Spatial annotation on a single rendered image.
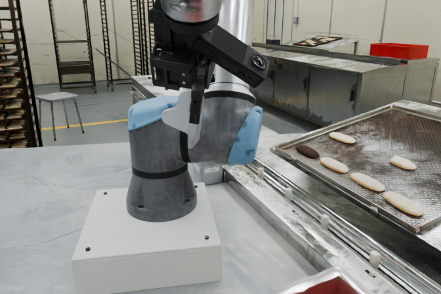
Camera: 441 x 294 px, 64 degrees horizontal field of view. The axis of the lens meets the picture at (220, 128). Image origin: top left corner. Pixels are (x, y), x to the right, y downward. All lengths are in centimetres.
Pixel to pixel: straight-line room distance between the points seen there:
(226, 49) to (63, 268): 54
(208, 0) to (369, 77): 325
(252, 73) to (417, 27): 487
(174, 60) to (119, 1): 728
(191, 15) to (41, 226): 67
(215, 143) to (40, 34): 712
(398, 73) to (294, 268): 330
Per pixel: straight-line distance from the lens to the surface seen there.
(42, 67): 772
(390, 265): 76
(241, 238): 81
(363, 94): 362
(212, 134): 65
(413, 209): 85
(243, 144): 64
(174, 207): 72
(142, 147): 69
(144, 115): 67
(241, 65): 48
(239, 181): 97
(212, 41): 47
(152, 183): 71
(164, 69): 50
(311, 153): 106
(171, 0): 43
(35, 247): 88
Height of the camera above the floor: 128
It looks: 17 degrees down
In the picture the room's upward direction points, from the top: straight up
